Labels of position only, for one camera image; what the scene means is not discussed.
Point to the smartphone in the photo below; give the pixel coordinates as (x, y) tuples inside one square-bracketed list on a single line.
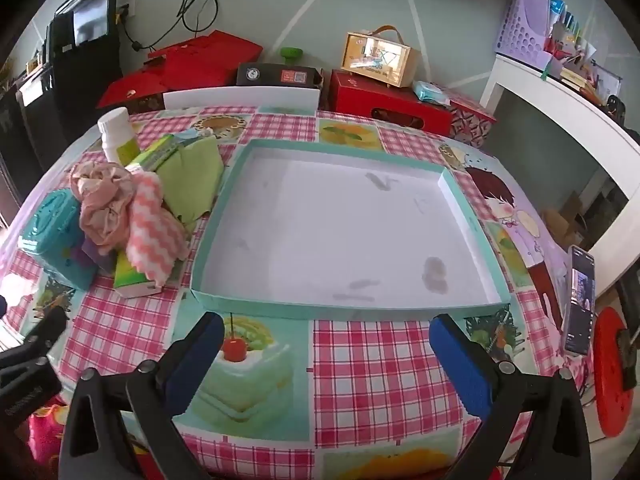
[(580, 305)]

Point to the light green cloth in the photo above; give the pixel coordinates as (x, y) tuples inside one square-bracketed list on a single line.
[(192, 175)]

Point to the purple file basket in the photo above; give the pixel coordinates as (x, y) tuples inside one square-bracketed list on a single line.
[(520, 30)]

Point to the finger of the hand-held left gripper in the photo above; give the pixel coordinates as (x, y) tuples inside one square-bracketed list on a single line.
[(25, 371), (47, 327)]

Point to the black tall cabinet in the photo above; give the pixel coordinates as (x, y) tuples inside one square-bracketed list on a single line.
[(75, 75)]

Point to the black low cabinet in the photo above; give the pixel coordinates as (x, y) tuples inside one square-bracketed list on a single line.
[(25, 140)]

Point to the red round stool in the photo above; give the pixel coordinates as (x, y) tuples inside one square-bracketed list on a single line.
[(607, 385)]

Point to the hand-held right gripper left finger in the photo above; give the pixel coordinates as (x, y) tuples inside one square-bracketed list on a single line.
[(197, 365)]

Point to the purple paper packet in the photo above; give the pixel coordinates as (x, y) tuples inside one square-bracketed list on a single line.
[(92, 256)]

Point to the light blue packet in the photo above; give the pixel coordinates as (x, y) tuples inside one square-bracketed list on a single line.
[(430, 92)]

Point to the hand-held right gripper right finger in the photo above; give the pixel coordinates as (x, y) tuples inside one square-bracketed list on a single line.
[(462, 375)]

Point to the red gift bag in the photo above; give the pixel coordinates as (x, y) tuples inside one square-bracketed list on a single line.
[(210, 52)]

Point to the brown cardboard box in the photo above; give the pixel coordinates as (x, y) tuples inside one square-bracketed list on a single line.
[(565, 220)]

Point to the pile of desk stationery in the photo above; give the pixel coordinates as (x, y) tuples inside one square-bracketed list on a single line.
[(575, 50)]

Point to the teal plastic container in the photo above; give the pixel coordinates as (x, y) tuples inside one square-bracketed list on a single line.
[(50, 230)]

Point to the white chair back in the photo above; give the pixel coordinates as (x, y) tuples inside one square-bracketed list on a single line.
[(240, 97)]

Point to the pink satin scrunchie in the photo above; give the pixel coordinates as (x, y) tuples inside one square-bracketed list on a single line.
[(100, 195)]

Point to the pink zigzag cloth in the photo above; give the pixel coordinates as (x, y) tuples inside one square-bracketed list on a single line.
[(150, 225)]

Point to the black box with round dial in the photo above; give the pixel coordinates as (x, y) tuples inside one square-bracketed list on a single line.
[(272, 76)]

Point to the red floral blanket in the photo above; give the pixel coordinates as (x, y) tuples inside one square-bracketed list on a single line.
[(45, 427)]

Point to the red patterned box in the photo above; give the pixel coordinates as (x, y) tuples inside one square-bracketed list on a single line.
[(470, 117)]

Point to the red flat gift box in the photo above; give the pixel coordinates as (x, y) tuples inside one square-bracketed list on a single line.
[(130, 87)]

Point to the green tissue pack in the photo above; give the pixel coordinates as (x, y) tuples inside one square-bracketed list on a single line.
[(132, 280), (155, 152)]

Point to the green dumbbell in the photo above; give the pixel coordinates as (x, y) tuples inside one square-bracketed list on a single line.
[(289, 54)]

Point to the white bottle green label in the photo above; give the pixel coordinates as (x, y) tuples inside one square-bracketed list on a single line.
[(117, 135)]

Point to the large red carton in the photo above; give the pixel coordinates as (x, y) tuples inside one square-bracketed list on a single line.
[(360, 96)]

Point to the pink checked printed tablecloth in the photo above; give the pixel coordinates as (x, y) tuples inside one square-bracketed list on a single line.
[(360, 360)]

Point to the shallow teal cardboard box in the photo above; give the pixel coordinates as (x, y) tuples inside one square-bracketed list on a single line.
[(325, 225)]

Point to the white desk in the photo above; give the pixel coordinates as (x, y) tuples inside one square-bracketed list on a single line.
[(550, 105)]

